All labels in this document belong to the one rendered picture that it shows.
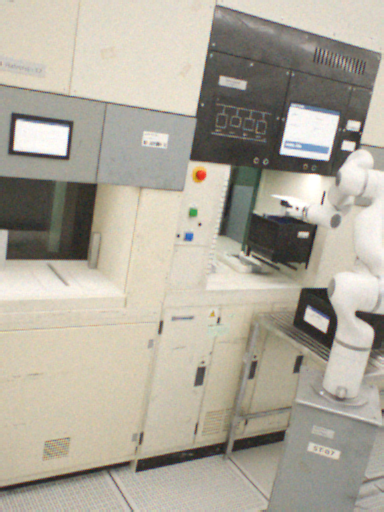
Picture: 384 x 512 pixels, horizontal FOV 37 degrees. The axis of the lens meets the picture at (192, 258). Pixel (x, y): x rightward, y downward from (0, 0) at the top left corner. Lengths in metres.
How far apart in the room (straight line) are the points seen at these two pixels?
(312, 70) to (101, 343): 1.39
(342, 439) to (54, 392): 1.07
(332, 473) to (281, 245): 1.01
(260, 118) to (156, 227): 0.60
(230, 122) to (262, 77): 0.22
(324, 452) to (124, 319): 0.89
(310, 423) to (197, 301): 0.74
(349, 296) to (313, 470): 0.60
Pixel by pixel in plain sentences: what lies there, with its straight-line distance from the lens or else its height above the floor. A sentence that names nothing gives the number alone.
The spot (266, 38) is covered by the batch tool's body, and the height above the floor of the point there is 1.89.
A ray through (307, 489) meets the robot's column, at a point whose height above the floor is 0.45.
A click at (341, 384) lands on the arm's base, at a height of 0.82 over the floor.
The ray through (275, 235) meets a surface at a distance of 2.53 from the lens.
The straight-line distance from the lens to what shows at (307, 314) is 2.46.
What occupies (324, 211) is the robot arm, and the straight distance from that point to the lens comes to 2.43.
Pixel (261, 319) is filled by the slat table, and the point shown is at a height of 0.76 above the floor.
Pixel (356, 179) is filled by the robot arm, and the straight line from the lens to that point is 2.00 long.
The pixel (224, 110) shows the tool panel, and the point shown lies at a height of 1.60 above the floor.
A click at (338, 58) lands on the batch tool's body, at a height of 1.89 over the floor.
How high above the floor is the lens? 1.63
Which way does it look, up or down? 16 degrees down
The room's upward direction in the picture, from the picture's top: 11 degrees clockwise
